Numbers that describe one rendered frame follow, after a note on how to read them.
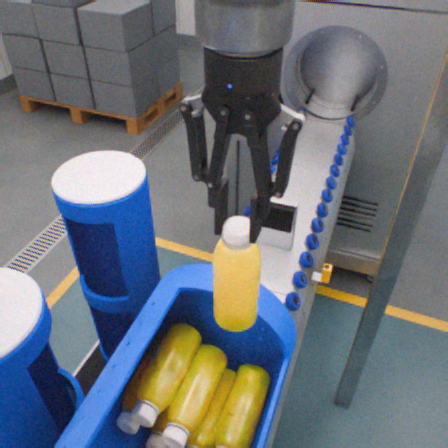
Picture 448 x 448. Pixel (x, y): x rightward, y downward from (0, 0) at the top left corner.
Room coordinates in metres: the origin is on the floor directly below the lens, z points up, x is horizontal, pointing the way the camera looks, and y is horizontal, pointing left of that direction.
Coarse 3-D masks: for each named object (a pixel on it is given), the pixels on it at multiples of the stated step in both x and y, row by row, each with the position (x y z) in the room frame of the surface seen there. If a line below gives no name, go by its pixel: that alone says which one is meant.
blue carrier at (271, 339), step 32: (160, 288) 0.53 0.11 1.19; (192, 288) 0.50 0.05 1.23; (160, 320) 0.44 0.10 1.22; (192, 320) 0.56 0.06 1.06; (256, 320) 0.51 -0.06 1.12; (288, 320) 0.48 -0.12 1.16; (128, 352) 0.39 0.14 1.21; (224, 352) 0.53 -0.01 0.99; (256, 352) 0.51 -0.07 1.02; (288, 352) 0.44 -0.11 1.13; (96, 384) 0.35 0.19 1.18; (96, 416) 0.28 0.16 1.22
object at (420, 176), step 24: (432, 96) 0.97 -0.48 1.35; (432, 120) 0.94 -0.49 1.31; (432, 144) 0.93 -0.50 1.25; (432, 168) 0.93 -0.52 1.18; (408, 192) 0.94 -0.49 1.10; (408, 216) 0.93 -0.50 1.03; (408, 240) 0.93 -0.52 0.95; (384, 264) 0.94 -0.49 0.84; (384, 288) 0.93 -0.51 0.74; (360, 336) 0.94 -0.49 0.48; (360, 360) 0.93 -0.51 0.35
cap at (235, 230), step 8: (240, 216) 0.45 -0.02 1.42; (224, 224) 0.43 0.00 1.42; (232, 224) 0.43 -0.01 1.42; (240, 224) 0.43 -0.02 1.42; (248, 224) 0.43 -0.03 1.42; (224, 232) 0.42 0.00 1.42; (232, 232) 0.42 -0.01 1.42; (240, 232) 0.42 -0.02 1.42; (248, 232) 0.42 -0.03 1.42; (232, 240) 0.41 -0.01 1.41; (240, 240) 0.41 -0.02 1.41; (248, 240) 0.42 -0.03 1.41
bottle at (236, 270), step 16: (224, 240) 0.42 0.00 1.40; (224, 256) 0.41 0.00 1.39; (240, 256) 0.41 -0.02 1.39; (256, 256) 0.41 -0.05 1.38; (224, 272) 0.40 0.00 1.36; (240, 272) 0.40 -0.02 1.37; (256, 272) 0.41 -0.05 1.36; (224, 288) 0.40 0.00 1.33; (240, 288) 0.40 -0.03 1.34; (256, 288) 0.41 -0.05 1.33; (224, 304) 0.40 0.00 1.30; (240, 304) 0.40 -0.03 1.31; (256, 304) 0.41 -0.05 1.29; (224, 320) 0.40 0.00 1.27; (240, 320) 0.40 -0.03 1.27
